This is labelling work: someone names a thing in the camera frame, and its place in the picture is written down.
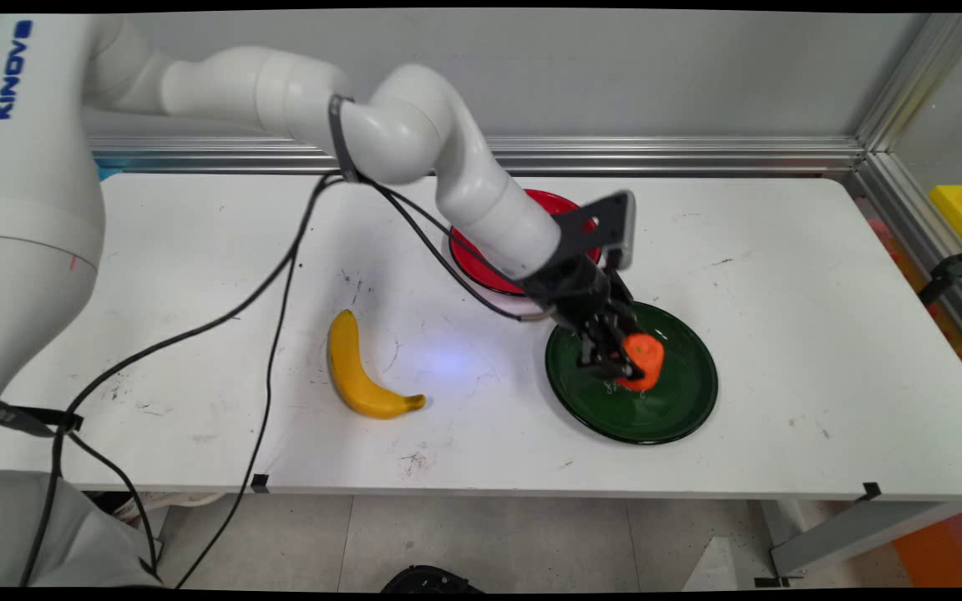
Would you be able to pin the green round plate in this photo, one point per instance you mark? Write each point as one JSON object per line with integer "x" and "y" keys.
{"x": 673, "y": 392}

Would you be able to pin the black round object on floor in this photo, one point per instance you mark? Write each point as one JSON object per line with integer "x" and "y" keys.
{"x": 431, "y": 579}

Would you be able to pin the red pink object behind rail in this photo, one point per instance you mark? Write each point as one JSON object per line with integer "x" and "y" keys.
{"x": 961, "y": 351}

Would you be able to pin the orange carrot chunk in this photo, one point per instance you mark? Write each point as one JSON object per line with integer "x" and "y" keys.
{"x": 646, "y": 361}

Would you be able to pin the horizontal aluminium frame rail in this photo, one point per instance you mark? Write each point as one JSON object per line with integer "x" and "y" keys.
{"x": 656, "y": 155}

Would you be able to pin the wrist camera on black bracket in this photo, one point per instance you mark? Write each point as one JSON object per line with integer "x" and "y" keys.
{"x": 610, "y": 225}

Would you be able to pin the grey table leg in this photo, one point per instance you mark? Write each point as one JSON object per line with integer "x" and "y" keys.
{"x": 848, "y": 534}

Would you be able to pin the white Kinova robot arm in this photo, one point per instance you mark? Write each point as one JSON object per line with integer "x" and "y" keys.
{"x": 414, "y": 133}

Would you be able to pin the red round plate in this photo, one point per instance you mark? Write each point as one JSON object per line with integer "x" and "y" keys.
{"x": 489, "y": 267}

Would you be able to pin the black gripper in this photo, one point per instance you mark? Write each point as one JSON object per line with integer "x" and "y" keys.
{"x": 573, "y": 288}

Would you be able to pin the orange box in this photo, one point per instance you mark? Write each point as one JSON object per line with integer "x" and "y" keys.
{"x": 949, "y": 547}

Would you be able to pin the black tape marker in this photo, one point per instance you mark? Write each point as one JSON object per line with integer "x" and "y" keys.
{"x": 870, "y": 492}
{"x": 260, "y": 482}

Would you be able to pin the aluminium corner frame post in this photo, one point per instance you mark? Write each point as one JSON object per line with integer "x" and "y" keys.
{"x": 919, "y": 79}

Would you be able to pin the aluminium side frame rail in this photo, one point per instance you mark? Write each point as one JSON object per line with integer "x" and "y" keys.
{"x": 924, "y": 242}

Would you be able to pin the blue foam mat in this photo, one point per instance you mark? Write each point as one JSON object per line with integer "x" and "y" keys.
{"x": 109, "y": 169}

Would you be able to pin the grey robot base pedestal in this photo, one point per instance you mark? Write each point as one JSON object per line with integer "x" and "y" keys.
{"x": 72, "y": 534}

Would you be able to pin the yellow banana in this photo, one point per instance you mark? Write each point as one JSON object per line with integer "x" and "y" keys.
{"x": 351, "y": 376}

